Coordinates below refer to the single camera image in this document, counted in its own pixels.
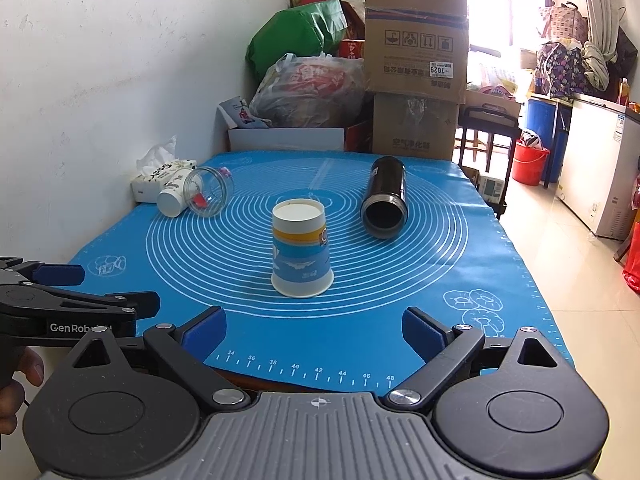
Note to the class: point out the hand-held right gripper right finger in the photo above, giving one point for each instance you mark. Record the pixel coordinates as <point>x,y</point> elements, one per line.
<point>424,332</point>

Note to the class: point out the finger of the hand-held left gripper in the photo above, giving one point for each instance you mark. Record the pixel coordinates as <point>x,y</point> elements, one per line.
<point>100,302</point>
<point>60,274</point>

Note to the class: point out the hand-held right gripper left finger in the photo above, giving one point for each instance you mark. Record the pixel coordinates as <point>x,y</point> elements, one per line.
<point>205,330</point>

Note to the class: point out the blue and white paper cup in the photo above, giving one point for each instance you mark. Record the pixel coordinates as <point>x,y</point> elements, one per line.
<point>301,255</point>

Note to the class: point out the white paper cup lying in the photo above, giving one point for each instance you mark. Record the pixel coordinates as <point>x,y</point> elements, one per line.
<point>172,200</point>

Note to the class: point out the black thermos cup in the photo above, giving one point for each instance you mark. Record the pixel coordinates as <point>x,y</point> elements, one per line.
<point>385,195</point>

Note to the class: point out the person's left hand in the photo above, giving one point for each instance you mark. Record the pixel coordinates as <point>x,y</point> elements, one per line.
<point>32,367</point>

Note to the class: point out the blue silicone mat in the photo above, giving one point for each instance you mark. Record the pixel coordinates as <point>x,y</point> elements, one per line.
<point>425,280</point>

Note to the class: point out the clear glass jar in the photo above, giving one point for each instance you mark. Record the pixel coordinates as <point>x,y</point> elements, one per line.
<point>210,192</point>

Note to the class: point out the white tissue pack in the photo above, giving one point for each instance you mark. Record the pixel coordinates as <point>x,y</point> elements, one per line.
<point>155,170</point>

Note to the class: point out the small white appliance box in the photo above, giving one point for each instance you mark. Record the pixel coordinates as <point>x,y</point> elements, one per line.
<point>491,189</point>

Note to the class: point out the red plastic bucket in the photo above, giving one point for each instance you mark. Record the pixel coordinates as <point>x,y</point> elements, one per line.
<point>530,162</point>

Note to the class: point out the white open cardboard box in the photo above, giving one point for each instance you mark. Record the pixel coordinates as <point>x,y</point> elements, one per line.
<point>285,139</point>

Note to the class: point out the taped brown cardboard box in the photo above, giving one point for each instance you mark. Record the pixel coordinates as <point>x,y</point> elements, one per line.
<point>415,125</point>

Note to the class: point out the black metal chair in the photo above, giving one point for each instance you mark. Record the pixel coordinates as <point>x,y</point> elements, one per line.
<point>487,120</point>

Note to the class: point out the white chest freezer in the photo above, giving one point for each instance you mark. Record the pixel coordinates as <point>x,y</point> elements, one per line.
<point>600,170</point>

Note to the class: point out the blue plastic barrel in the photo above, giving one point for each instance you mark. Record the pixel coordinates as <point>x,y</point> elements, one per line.
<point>542,120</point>

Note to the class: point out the clear bag with red contents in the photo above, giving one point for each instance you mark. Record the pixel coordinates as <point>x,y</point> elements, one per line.
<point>310,90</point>

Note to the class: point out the red gift box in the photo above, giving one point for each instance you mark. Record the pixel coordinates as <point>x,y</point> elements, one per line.
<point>352,50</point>

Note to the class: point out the purple flowered bag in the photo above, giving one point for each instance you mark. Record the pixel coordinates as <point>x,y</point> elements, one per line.
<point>560,70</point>

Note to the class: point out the large brown cardboard box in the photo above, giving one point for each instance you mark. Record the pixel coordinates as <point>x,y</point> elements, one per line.
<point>417,30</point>

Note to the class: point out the green plastic bag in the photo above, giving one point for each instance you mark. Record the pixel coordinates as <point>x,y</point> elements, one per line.
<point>292,35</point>

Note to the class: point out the orange drink bottle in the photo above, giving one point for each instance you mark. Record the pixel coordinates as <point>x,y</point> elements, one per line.
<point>623,92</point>

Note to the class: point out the plaid storage bag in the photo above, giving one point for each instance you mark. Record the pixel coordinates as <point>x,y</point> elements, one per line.
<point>565,22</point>

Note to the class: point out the beige curtain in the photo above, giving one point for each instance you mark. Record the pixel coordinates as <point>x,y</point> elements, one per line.
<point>597,5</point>

